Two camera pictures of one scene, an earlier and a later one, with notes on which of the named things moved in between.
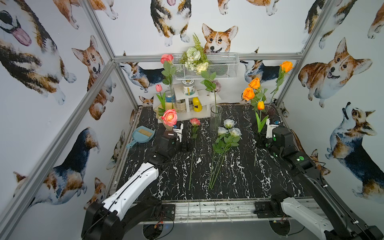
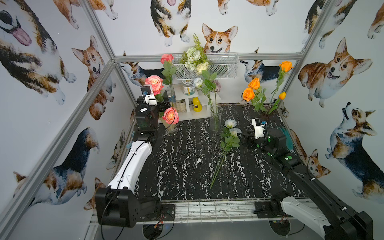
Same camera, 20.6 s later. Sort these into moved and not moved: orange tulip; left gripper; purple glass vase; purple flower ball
Moved: orange tulip; left gripper
Not moved: purple glass vase; purple flower ball
